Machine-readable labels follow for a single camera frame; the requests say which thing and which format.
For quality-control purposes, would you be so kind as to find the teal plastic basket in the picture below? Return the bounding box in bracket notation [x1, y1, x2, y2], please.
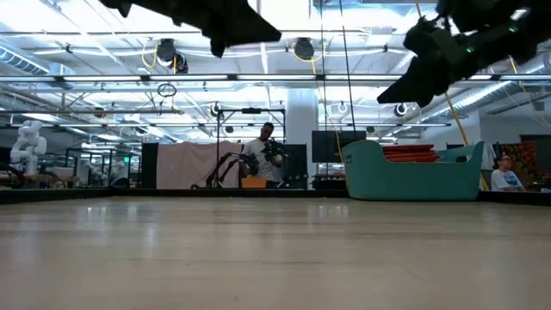
[342, 139, 486, 202]

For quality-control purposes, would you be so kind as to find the black power cable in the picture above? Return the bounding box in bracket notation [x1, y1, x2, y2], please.
[338, 0, 358, 143]

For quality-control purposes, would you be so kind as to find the orange box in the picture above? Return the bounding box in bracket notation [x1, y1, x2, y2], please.
[239, 177, 268, 189]

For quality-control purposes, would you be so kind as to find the black background rig frame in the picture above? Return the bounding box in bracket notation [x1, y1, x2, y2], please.
[216, 107, 287, 190]

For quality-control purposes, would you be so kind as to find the black ceiling cord reel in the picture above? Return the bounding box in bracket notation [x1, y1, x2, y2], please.
[154, 37, 190, 75]
[292, 36, 316, 62]

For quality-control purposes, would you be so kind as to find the beige curtain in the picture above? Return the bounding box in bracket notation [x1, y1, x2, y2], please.
[156, 141, 245, 189]

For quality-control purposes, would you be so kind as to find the white robot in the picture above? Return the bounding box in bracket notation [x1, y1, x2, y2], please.
[9, 120, 47, 176]

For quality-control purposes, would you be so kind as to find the person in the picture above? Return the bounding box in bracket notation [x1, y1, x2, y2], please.
[239, 121, 286, 189]
[490, 153, 527, 193]

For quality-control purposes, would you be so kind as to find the black aluminium table frame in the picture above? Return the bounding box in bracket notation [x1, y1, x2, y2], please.
[0, 187, 551, 206]

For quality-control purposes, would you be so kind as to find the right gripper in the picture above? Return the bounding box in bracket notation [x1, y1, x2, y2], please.
[378, 16, 487, 109]

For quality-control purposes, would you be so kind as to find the yellow extension cable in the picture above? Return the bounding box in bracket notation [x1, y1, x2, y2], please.
[414, 0, 491, 192]

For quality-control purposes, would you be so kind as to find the orange patterned panel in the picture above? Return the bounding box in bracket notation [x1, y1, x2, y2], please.
[510, 141, 539, 182]

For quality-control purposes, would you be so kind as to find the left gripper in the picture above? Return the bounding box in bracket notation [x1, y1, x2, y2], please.
[98, 0, 283, 59]

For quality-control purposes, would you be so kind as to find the red Orville popcorn bag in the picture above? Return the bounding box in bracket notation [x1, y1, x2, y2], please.
[382, 150, 440, 158]
[385, 155, 441, 164]
[382, 144, 436, 152]

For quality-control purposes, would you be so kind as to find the black partition panel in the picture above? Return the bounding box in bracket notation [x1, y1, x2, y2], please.
[140, 142, 158, 189]

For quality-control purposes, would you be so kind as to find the black monitor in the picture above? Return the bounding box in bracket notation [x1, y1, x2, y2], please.
[311, 130, 368, 164]

